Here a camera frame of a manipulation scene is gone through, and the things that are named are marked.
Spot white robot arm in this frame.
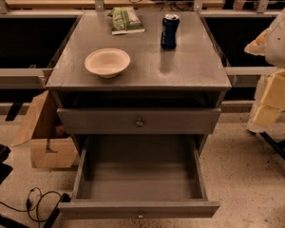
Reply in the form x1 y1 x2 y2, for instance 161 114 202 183
244 8 285 133

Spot black stand leg right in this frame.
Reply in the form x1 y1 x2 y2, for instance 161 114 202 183
259 132 285 161

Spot white paper bowl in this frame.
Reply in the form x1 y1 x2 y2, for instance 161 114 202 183
85 48 130 78

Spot grey drawer cabinet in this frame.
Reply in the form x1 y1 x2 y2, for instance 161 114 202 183
47 10 231 148

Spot blue soda can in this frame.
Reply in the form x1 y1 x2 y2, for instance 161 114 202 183
161 13 180 50

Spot black cable on floor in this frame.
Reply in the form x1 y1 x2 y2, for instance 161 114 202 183
0 187 63 223

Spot grey drawer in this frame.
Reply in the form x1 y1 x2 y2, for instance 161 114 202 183
59 135 219 219
57 108 220 135

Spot black stand leg left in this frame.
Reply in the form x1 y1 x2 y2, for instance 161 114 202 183
43 193 70 228

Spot brown cardboard box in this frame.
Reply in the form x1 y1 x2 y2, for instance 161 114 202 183
11 90 79 168

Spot black stand leg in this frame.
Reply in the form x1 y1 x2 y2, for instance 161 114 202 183
43 193 70 228
259 132 285 161

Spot green chip bag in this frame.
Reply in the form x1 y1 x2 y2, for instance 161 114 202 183
109 7 145 35

